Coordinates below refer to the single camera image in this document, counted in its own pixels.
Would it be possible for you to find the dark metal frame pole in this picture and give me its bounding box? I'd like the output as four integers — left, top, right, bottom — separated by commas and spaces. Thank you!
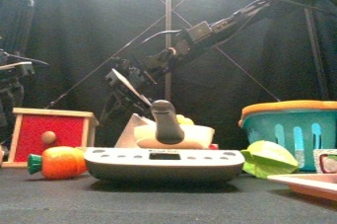
303, 7, 330, 101

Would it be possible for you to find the yellow bell pepper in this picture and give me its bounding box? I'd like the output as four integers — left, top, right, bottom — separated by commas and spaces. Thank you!
175, 113, 196, 126

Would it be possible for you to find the red wooden drawer with knob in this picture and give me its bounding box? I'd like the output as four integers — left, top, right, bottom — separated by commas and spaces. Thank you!
15, 113, 87, 163

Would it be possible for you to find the green toy cabbage leaf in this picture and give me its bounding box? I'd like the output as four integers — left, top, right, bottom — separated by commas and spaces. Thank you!
240, 140, 300, 180

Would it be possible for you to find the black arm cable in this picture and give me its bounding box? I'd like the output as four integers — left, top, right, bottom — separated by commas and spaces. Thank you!
140, 30, 183, 46

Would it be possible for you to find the black cloth backdrop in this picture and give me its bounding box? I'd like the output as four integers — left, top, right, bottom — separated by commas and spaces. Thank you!
0, 0, 337, 170

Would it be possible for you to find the teal basket orange rim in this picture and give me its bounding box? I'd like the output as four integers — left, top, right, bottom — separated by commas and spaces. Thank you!
237, 100, 337, 173

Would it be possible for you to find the white toy pan gray handle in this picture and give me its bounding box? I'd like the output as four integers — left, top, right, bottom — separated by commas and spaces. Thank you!
133, 99, 216, 151

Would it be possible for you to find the pink toy plate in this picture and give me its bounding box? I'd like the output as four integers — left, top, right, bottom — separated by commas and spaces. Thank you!
267, 173, 337, 202

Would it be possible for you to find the red wooden box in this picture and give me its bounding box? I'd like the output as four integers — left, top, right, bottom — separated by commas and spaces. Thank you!
1, 107, 100, 169

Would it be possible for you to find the toy sushi roll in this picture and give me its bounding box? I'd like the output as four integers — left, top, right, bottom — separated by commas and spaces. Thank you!
312, 148, 337, 175

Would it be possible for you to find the thin metal frame pole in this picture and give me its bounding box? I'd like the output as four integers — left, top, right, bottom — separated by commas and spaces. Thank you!
165, 0, 172, 103

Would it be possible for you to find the orange toy carrot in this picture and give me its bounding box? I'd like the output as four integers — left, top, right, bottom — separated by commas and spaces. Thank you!
27, 146, 89, 181

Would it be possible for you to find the white kitchen scale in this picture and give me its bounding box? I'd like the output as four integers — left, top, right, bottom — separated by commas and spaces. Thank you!
83, 147, 247, 184

